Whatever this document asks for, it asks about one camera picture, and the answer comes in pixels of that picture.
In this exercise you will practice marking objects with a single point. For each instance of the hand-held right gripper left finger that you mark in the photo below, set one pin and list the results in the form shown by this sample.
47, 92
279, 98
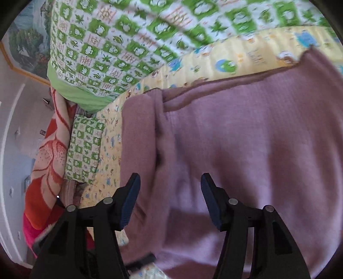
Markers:
131, 201

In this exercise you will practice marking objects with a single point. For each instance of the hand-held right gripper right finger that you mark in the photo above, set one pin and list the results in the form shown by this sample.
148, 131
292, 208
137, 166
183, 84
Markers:
211, 204

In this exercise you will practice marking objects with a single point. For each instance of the purple knit sweater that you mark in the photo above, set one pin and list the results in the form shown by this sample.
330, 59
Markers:
241, 134

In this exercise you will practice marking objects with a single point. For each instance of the striped cloth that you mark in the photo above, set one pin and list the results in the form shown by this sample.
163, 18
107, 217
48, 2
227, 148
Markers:
71, 191

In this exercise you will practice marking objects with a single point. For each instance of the green checked pillow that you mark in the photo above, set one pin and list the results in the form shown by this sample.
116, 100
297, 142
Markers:
83, 150

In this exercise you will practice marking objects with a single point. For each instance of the red floral blanket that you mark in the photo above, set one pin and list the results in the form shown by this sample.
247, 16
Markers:
51, 161

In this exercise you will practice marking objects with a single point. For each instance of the yellow cartoon print bed sheet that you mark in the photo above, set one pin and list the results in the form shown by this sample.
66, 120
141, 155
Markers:
187, 64

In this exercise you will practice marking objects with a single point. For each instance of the green checked quilt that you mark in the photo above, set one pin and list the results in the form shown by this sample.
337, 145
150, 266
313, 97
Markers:
134, 40

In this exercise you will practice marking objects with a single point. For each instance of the framed wall picture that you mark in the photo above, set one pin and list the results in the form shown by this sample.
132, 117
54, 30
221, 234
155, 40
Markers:
29, 45

